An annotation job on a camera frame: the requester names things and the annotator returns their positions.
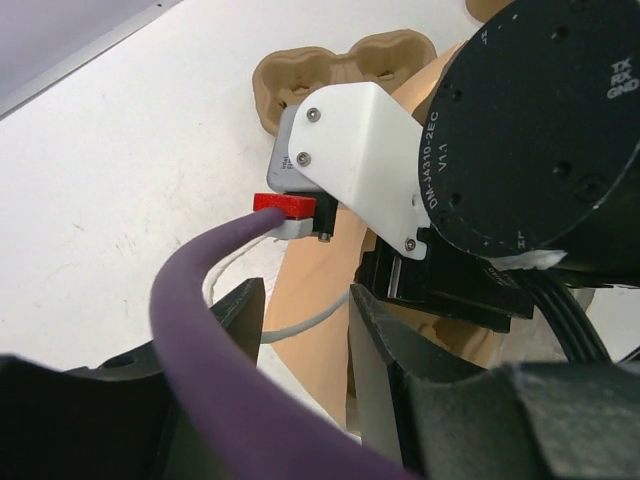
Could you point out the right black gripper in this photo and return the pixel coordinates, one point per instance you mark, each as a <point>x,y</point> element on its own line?
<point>526,163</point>

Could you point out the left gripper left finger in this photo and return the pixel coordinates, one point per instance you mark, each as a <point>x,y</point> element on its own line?
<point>240,313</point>

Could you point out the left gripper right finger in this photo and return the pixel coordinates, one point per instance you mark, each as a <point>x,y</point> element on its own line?
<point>420,407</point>

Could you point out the brown paper bag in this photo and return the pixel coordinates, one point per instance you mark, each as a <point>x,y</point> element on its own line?
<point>314,274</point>

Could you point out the brown cardboard cup carrier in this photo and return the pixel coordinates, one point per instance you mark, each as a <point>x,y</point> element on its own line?
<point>287,77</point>

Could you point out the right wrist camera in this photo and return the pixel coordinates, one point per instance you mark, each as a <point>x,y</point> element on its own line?
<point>355,143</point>

